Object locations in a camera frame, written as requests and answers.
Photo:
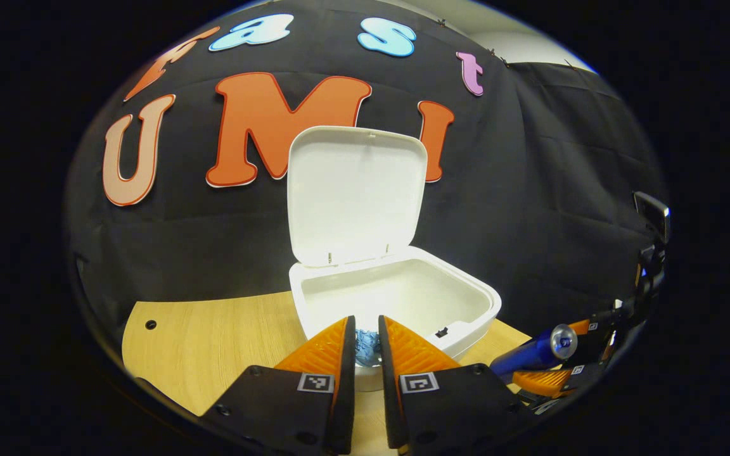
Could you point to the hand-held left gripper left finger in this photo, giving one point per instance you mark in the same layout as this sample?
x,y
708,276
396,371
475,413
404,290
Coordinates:
x,y
347,392

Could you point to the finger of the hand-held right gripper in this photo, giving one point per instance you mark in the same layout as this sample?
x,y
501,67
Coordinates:
x,y
593,348
545,382

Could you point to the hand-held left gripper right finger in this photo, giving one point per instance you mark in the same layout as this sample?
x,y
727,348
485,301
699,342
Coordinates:
x,y
387,392

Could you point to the blue pop can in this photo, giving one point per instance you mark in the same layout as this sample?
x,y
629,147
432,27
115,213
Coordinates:
x,y
523,358

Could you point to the blue paper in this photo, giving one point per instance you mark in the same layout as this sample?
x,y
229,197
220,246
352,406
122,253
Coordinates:
x,y
367,348

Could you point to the white desktop garbage bin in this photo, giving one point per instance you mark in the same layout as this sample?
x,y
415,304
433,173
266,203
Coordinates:
x,y
355,190

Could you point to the wooden desktop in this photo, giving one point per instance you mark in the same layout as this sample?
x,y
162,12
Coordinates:
x,y
213,348

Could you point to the black backdrop cloth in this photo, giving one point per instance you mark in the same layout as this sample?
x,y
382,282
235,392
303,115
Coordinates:
x,y
530,190

